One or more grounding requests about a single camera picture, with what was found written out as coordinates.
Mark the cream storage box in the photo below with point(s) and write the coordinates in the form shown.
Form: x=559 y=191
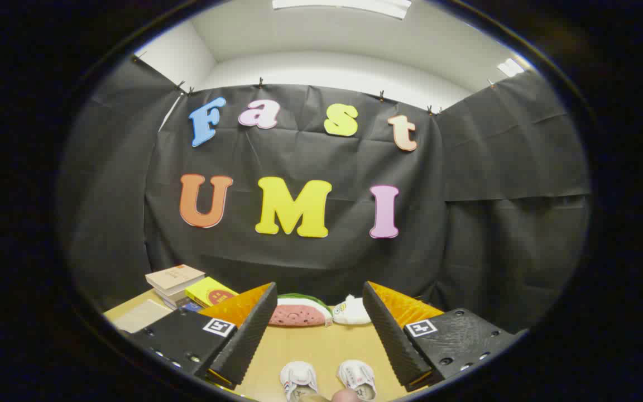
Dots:
x=143 y=315

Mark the yellow book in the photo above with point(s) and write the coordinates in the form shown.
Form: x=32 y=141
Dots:
x=210 y=290

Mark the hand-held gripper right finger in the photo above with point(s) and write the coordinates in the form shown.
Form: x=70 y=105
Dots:
x=397 y=340

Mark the long ceiling light panel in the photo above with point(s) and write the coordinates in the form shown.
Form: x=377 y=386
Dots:
x=344 y=5

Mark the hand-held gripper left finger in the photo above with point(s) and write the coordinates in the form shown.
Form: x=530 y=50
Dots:
x=243 y=340

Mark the white plush toy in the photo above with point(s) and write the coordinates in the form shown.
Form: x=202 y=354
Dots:
x=352 y=312

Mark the white canvas shoe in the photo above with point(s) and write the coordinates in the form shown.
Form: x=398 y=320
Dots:
x=298 y=377
x=358 y=377

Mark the blue book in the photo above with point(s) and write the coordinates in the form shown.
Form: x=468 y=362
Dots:
x=192 y=307

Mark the small ceiling light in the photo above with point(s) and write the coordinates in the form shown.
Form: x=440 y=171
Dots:
x=510 y=67

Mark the watermelon slice plush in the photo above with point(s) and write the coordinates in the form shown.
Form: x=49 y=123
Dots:
x=299 y=315

